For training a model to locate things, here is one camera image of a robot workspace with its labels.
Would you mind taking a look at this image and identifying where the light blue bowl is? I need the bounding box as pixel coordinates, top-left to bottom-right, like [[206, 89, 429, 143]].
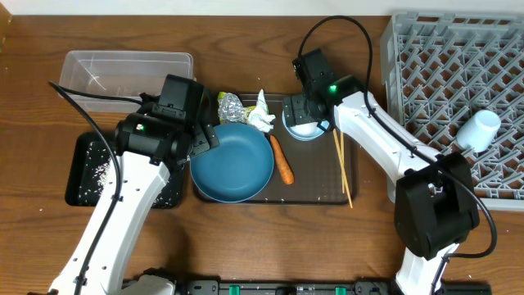
[[282, 113, 329, 141]]

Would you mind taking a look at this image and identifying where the wooden chopstick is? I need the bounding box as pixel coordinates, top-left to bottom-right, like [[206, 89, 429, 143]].
[[332, 129, 353, 208], [340, 132, 346, 193]]

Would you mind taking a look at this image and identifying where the dark blue plate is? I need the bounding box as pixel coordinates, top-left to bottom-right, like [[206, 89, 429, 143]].
[[190, 123, 274, 203]]

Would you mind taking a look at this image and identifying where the white rice pile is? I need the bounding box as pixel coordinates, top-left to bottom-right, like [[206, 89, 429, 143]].
[[77, 141, 177, 206]]

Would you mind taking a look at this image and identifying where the light blue cup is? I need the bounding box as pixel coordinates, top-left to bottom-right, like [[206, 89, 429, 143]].
[[456, 110, 501, 152]]

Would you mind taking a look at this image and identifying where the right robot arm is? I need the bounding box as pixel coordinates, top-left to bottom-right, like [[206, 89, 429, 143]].
[[283, 49, 480, 294]]

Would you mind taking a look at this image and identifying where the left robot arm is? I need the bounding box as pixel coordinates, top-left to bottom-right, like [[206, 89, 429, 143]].
[[48, 75, 219, 294]]

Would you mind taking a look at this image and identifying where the grey dishwasher rack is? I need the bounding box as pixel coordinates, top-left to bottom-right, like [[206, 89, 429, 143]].
[[380, 12, 523, 211]]

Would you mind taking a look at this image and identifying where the crumpled white tissue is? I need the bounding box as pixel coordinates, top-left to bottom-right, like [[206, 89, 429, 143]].
[[246, 89, 276, 133]]

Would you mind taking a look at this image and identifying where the crumpled foil wrapper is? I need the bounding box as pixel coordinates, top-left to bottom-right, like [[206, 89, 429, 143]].
[[217, 92, 255, 124]]

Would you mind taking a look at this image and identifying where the clear plastic bin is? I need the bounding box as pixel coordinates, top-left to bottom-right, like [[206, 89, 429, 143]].
[[58, 50, 194, 113]]

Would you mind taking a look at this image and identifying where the orange carrot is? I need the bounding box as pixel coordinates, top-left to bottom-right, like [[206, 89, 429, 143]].
[[269, 135, 295, 185]]

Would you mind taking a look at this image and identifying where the dark brown serving tray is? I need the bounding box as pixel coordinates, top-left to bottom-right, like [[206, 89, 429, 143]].
[[192, 93, 359, 206]]

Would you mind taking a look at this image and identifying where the black plastic tray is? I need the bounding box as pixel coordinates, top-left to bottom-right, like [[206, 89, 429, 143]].
[[64, 131, 185, 209]]

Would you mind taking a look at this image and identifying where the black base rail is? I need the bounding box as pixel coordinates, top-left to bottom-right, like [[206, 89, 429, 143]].
[[122, 268, 492, 295]]

